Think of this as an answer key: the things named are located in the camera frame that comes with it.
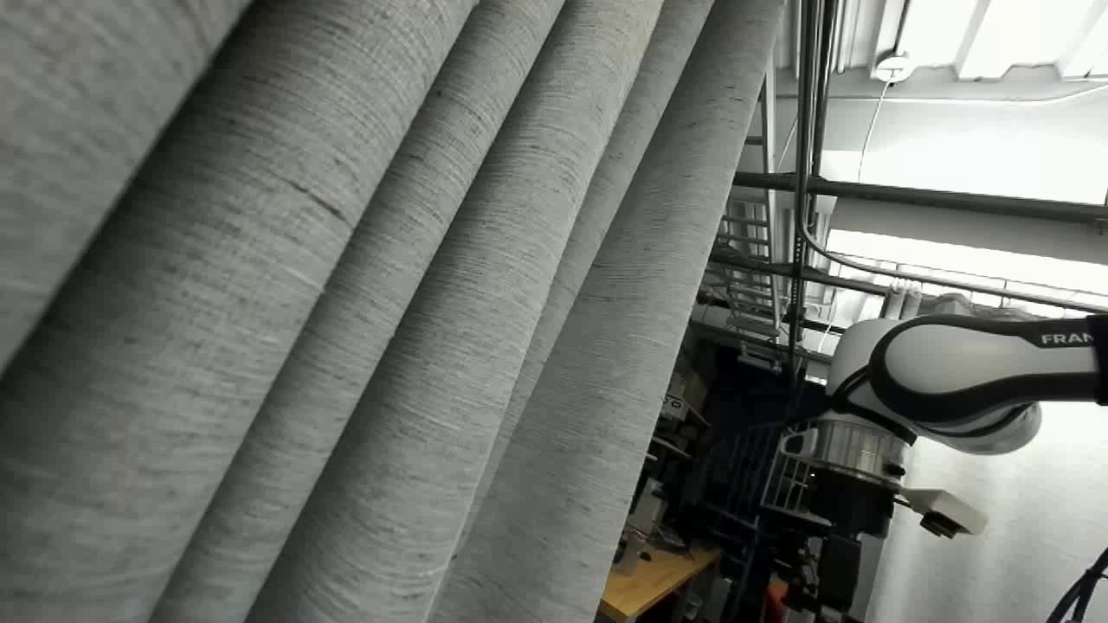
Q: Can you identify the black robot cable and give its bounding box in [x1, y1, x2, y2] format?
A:
[1041, 548, 1108, 623]

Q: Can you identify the dark vertical ceiling pipe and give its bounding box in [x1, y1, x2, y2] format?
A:
[791, 0, 830, 350]

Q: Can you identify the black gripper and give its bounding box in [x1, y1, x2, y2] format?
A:
[802, 463, 902, 582]

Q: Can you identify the white wire rack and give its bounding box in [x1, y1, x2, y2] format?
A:
[757, 425, 825, 519]

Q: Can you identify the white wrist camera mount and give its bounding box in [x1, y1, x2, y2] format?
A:
[898, 484, 991, 544]

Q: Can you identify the dark horizontal beam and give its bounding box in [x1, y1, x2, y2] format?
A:
[733, 168, 1108, 227]

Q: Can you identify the white round ceiling fixture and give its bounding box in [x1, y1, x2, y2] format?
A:
[869, 45, 917, 85]

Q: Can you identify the wooden workbench top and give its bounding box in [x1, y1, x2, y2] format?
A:
[597, 544, 729, 623]

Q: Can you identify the grey woven fabric curtain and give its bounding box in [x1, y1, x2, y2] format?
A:
[0, 0, 791, 623]

